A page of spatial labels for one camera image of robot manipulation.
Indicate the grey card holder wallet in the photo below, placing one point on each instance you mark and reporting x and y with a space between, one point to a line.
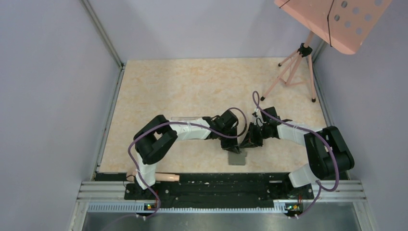
235 159

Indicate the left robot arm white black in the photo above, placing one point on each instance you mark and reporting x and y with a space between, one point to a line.
155 139

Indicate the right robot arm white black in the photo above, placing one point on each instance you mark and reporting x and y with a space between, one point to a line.
327 153

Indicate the clear plastic card box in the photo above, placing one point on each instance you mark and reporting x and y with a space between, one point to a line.
184 118

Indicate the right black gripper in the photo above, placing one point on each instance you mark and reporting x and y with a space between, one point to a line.
251 139

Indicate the pink music stand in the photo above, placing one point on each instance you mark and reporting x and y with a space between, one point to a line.
343 24

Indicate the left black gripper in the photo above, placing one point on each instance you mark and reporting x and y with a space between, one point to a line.
232 146

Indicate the beige cylindrical handle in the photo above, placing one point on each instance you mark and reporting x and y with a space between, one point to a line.
166 177

